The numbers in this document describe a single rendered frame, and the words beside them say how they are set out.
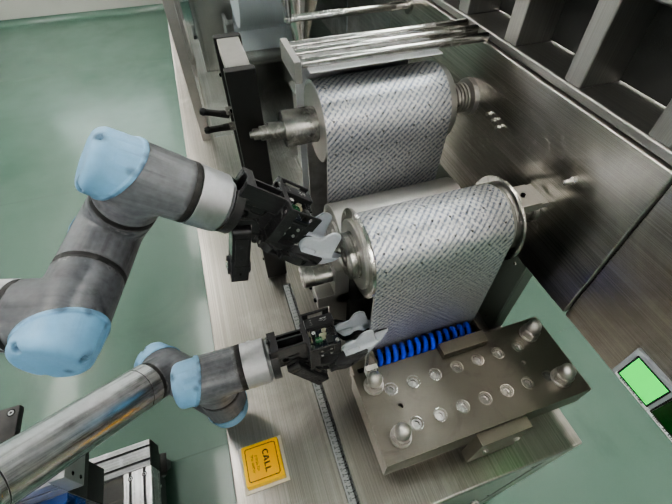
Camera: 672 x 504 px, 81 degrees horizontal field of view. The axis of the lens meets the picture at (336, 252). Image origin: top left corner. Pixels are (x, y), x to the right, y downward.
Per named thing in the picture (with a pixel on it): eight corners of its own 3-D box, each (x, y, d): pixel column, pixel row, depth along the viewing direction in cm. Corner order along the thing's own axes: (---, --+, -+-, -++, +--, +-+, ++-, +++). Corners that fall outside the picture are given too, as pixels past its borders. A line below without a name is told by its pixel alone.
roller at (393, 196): (324, 234, 84) (322, 191, 75) (431, 208, 89) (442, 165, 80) (342, 277, 77) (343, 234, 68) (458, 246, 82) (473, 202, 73)
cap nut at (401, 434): (386, 429, 66) (388, 420, 63) (406, 422, 67) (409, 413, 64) (395, 451, 64) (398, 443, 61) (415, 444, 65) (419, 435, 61)
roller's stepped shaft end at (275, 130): (249, 138, 72) (246, 122, 69) (282, 132, 73) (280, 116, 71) (253, 148, 70) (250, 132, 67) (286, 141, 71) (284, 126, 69)
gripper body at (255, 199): (326, 224, 53) (248, 194, 45) (290, 265, 57) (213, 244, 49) (311, 188, 58) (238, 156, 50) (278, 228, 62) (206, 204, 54)
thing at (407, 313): (366, 350, 77) (373, 297, 63) (472, 317, 82) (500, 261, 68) (367, 353, 76) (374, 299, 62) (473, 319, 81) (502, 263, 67)
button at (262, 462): (242, 451, 76) (240, 448, 74) (278, 439, 77) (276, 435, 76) (249, 491, 72) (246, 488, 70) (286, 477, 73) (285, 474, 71)
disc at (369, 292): (340, 251, 73) (341, 189, 62) (342, 250, 73) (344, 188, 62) (370, 316, 64) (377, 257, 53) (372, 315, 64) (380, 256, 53)
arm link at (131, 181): (76, 158, 44) (101, 103, 40) (173, 191, 52) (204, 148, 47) (65, 211, 40) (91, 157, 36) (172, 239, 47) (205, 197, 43)
